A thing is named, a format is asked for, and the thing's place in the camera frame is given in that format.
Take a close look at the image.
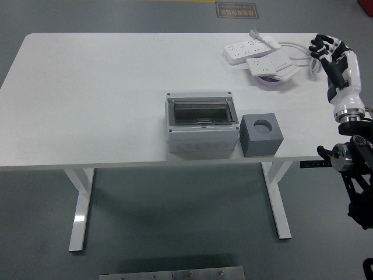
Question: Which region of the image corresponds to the white wall socket panel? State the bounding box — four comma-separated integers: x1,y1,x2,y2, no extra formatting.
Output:
245,54,294,77

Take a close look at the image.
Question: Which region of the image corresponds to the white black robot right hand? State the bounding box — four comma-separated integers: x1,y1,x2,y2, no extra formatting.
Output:
308,34,365,117

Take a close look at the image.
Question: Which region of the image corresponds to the white switch panel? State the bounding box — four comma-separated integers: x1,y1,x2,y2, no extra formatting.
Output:
273,64,302,82

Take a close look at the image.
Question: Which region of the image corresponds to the grey metal plate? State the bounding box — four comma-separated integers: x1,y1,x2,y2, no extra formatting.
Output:
98,265,245,280

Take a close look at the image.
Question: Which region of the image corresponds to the purple round bowl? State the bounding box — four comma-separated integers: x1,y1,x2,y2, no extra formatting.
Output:
256,74,288,87

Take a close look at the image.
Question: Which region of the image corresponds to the clear hinged box lid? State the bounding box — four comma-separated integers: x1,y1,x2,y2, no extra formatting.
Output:
168,99,235,126

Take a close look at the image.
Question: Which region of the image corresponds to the white power cord with plug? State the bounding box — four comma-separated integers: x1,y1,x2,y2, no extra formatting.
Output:
248,27,326,78

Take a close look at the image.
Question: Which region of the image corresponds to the white table leg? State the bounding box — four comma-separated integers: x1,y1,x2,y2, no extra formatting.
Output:
261,162,294,240
63,168,96,252

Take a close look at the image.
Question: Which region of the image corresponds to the grey plastic junction box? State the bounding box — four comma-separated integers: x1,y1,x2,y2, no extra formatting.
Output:
166,90,241,155

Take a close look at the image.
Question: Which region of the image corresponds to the brown floor sign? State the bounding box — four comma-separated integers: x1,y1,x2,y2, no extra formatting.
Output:
214,1,260,20

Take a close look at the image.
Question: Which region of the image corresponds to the red crate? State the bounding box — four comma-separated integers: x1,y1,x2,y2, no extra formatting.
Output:
357,0,373,17

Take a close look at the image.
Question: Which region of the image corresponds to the grey block holder with hole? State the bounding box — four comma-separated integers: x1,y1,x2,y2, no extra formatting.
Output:
238,113,284,158

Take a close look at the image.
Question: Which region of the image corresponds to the white power strip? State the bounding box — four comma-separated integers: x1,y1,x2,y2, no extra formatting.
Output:
223,39,276,65

